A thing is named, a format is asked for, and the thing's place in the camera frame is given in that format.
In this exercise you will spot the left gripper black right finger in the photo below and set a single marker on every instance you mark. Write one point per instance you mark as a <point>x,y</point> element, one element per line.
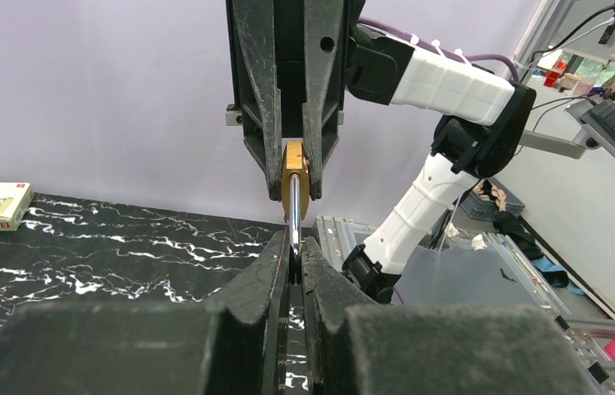
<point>357,346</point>

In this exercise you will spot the small brass padlock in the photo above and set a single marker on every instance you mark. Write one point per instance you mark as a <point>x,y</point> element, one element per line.
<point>295,192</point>

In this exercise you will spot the white green box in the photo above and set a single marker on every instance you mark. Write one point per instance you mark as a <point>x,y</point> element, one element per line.
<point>15,199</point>

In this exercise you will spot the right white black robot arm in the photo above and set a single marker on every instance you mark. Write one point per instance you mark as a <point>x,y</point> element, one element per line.
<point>292,64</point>

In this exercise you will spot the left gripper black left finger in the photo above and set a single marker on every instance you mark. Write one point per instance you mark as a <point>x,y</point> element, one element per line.
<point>230,343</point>

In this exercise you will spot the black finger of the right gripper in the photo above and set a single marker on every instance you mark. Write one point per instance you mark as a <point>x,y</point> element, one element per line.
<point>327,26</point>
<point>253,29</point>

